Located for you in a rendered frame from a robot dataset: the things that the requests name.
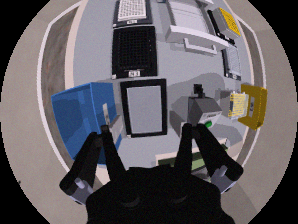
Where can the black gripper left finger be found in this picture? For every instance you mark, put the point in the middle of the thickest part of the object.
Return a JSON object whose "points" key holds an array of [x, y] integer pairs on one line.
{"points": [[78, 182]]}

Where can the yellow waste bin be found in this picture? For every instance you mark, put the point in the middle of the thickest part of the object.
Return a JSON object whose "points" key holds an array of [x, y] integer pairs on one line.
{"points": [[254, 109]]}

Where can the grey bench mat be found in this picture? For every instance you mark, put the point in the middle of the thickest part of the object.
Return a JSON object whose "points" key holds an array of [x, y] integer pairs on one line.
{"points": [[180, 67]]}

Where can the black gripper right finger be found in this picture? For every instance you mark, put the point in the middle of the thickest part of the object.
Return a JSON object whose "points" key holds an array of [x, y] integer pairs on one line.
{"points": [[222, 169]]}

